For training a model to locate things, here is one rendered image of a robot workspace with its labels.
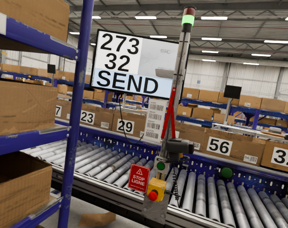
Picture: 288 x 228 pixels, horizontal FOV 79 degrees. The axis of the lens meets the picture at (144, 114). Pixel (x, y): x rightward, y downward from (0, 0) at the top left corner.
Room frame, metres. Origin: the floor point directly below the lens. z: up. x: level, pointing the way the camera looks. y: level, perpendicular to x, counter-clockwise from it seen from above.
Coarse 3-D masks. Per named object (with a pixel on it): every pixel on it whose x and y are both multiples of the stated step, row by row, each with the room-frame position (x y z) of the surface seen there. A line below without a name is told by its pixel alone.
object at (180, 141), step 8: (168, 144) 0.72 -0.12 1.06; (176, 144) 0.71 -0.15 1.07; (184, 144) 0.70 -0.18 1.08; (192, 144) 0.70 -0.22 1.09; (168, 152) 0.74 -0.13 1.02; (176, 152) 0.72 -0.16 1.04; (184, 152) 0.70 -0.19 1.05; (192, 152) 0.69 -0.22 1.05; (168, 160) 0.73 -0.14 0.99; (176, 160) 0.72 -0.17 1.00
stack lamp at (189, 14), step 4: (188, 8) 0.78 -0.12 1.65; (192, 8) 0.78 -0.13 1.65; (184, 12) 0.80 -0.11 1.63; (188, 12) 0.78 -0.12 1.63; (192, 12) 0.78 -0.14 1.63; (184, 16) 0.79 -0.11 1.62; (188, 16) 0.78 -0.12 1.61; (192, 16) 0.78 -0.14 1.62; (184, 20) 0.79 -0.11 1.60; (188, 20) 0.78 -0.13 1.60; (192, 20) 0.79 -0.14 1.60; (192, 24) 0.80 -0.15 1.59
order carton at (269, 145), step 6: (258, 138) 1.44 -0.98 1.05; (270, 144) 1.16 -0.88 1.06; (276, 144) 1.15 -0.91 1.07; (282, 144) 1.14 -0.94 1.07; (264, 150) 1.17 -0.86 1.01; (270, 150) 1.16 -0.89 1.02; (264, 156) 1.16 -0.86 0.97; (270, 156) 1.15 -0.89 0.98; (264, 162) 1.16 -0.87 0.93; (270, 162) 1.15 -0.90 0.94; (276, 168) 1.13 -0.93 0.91; (282, 168) 1.12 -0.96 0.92
